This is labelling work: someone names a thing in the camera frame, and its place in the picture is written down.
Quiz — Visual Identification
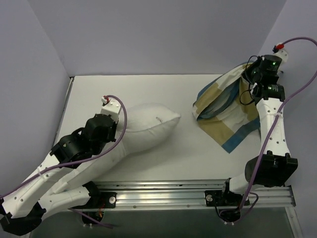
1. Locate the white pillow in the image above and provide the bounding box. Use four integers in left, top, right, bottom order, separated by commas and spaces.
49, 103, 181, 194

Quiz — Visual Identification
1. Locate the blue beige white patchwork pillowcase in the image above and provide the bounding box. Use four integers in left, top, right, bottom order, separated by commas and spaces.
192, 62, 260, 153

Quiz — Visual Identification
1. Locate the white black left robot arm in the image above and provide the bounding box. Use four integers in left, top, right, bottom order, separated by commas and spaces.
0, 114, 117, 236

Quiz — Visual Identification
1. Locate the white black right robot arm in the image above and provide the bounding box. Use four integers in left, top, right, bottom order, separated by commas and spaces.
220, 50, 298, 205

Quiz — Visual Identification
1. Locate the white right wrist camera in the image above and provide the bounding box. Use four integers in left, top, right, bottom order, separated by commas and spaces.
272, 43, 289, 63

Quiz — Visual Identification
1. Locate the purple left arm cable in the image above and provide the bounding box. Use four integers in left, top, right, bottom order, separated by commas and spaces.
0, 95, 128, 229

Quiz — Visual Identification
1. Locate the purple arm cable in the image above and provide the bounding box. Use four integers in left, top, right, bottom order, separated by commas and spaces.
0, 95, 128, 229
219, 37, 317, 223

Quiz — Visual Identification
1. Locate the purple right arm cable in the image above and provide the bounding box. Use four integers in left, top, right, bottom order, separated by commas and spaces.
219, 37, 317, 223

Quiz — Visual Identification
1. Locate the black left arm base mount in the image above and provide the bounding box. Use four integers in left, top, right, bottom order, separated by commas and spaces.
95, 191, 117, 209

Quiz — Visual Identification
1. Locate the aluminium table frame rail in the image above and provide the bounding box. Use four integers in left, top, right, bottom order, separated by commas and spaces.
44, 74, 297, 214

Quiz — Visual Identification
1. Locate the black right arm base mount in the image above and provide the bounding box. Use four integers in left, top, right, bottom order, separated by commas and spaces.
204, 190, 243, 207

